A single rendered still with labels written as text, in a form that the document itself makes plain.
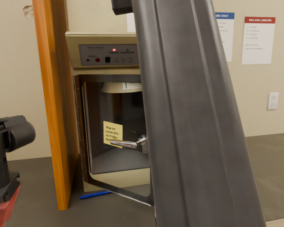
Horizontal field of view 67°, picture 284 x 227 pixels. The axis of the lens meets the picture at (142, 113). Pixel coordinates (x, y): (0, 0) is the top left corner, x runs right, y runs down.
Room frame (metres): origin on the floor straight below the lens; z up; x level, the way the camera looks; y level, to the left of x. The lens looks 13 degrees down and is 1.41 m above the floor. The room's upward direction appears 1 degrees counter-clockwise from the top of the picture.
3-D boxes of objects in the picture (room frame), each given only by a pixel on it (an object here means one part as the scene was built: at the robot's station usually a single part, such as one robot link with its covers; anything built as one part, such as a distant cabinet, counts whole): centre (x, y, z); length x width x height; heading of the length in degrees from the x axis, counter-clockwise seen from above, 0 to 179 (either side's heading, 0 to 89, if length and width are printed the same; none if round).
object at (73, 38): (0.72, 0.06, 1.46); 0.32 x 0.12 x 0.10; 101
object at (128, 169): (0.65, 0.09, 1.19); 0.30 x 0.01 x 0.40; 58
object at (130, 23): (0.73, 0.01, 1.54); 0.05 x 0.05 x 0.06; 0
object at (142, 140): (0.59, 0.04, 1.20); 0.10 x 0.05 x 0.03; 58
